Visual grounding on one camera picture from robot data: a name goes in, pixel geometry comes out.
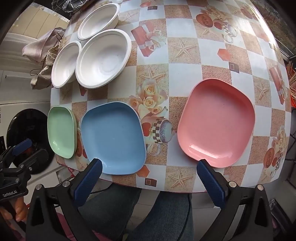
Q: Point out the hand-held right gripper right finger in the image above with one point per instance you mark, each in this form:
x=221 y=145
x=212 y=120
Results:
x=211 y=183

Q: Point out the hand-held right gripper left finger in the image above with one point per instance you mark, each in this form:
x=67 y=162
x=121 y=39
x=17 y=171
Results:
x=89 y=183

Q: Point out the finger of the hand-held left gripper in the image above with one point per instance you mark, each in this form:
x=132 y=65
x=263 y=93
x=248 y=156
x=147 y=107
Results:
x=22 y=146
x=34 y=157

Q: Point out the green square plate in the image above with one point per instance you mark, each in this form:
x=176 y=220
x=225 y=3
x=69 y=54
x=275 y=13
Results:
x=62 y=132

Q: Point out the blue square plate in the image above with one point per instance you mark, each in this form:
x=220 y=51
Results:
x=113 y=139

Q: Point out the pink square plate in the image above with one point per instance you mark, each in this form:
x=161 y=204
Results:
x=217 y=122

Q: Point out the large white bowl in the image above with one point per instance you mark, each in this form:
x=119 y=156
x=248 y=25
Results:
x=99 y=87
x=104 y=60

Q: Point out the person's left hand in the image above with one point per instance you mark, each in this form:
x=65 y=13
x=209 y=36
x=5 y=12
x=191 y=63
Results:
x=20 y=208

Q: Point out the white washing machine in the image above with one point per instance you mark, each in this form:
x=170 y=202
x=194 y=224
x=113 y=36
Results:
x=27 y=139

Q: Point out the beige crumpled cloth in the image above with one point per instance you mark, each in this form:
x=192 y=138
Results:
x=44 y=58

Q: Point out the small white bowl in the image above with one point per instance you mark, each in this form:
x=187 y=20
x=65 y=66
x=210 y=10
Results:
x=66 y=63

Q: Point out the orange basket with sticks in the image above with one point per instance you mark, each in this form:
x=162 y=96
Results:
x=291 y=78

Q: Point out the printed checkered tablecloth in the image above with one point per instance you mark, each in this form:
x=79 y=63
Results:
x=185 y=46

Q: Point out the shallow white bowl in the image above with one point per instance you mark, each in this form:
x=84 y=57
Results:
x=96 y=24

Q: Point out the dark plaid cloth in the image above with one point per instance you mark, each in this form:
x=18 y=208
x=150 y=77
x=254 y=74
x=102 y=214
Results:
x=67 y=4

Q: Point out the deep white bowl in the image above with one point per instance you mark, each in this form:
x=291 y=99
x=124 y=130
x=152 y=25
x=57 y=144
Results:
x=115 y=17

